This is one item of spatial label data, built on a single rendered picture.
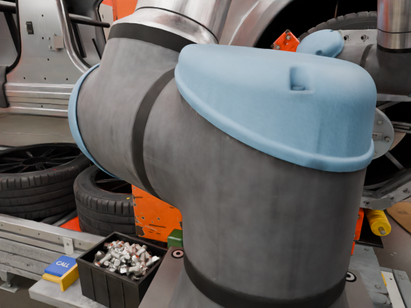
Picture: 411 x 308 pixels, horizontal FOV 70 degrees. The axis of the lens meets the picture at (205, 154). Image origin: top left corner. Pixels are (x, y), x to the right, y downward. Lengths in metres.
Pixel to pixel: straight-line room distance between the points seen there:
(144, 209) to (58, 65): 1.03
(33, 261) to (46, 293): 0.57
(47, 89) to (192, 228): 1.61
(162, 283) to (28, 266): 1.25
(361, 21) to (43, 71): 1.46
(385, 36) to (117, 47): 0.35
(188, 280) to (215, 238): 0.06
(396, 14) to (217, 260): 0.38
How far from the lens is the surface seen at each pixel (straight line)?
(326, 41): 0.54
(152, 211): 0.88
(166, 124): 0.18
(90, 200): 1.30
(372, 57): 0.51
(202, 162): 0.15
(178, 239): 0.68
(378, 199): 1.09
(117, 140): 0.23
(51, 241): 1.39
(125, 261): 0.80
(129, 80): 0.24
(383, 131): 0.87
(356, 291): 0.36
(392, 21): 0.47
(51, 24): 1.71
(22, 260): 1.56
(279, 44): 0.97
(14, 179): 1.65
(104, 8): 5.65
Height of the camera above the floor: 1.04
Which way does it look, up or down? 18 degrees down
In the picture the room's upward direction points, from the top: straight up
